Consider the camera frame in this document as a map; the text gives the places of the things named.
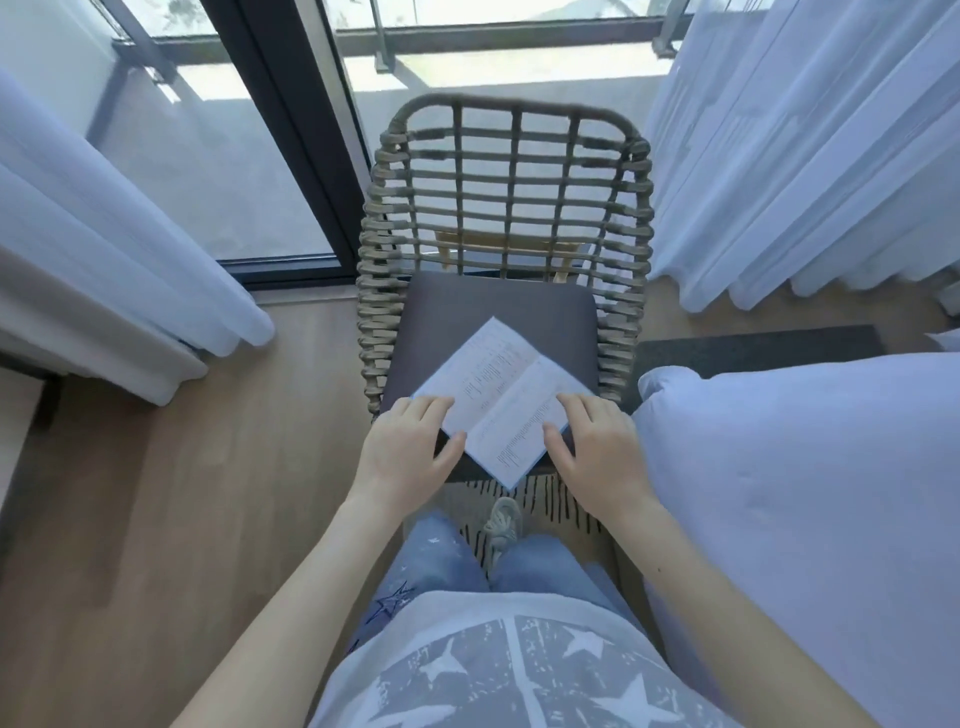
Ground white grey star shirt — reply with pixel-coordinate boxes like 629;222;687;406
306;590;745;728

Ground grey seat cushion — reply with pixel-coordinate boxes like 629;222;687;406
380;270;602;486

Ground grey balcony railing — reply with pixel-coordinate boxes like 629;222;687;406
96;0;768;84

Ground dark grey rug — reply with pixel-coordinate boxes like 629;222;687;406
624;324;888;396

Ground black sliding door frame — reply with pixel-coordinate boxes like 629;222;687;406
201;0;370;291

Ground person's right hand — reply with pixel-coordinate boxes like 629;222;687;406
542;391;652;526

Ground grey laced sneaker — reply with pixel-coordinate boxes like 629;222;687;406
479;496;527;565

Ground white bed duvet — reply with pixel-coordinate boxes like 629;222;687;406
631;351;960;728

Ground striped beige rug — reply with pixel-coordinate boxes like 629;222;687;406
441;471;603;558

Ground white sheer curtain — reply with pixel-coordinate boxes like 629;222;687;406
0;66;277;408
642;0;960;315

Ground blue star-patch jeans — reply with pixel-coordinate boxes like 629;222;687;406
347;508;648;655

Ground person's left hand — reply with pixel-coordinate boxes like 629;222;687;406
351;394;468;520

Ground person's right forearm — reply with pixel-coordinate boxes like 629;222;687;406
603;498;885;728

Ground person's left forearm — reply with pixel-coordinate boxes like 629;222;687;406
169;495;410;728

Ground woven wicker chair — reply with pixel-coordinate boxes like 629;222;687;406
355;92;656;485

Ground white printed paper sheet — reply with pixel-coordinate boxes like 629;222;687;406
410;315;600;492

